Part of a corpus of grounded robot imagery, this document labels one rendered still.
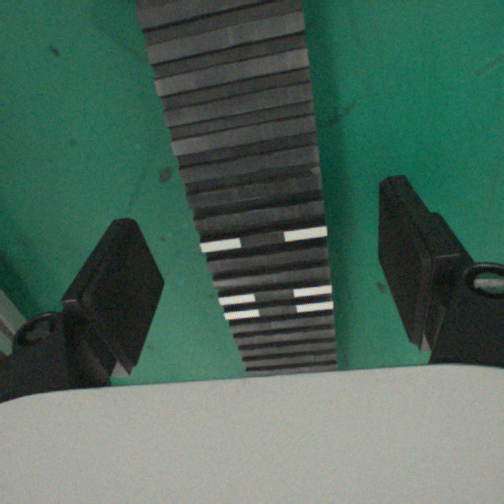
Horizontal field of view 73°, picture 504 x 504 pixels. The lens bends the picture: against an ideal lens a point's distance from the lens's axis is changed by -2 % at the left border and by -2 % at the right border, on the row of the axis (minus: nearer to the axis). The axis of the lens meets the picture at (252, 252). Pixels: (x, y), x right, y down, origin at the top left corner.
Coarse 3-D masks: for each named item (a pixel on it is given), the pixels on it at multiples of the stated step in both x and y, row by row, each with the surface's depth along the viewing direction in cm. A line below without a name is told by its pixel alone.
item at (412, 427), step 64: (192, 384) 5; (256, 384) 5; (320, 384) 5; (384, 384) 5; (448, 384) 5; (0, 448) 5; (64, 448) 5; (128, 448) 5; (192, 448) 4; (256, 448) 4; (320, 448) 4; (384, 448) 4; (448, 448) 4
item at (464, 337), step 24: (480, 264) 7; (456, 288) 7; (480, 288) 7; (456, 312) 6; (480, 312) 6; (456, 336) 6; (480, 336) 6; (432, 360) 6; (456, 360) 5; (480, 360) 5
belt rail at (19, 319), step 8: (0, 296) 21; (0, 304) 21; (8, 304) 22; (0, 312) 21; (8, 312) 22; (16, 312) 22; (0, 320) 22; (8, 320) 21; (16, 320) 22; (24, 320) 23; (0, 328) 21; (8, 328) 22; (16, 328) 22; (0, 336) 21; (8, 336) 22; (0, 344) 21; (8, 344) 21; (8, 352) 21
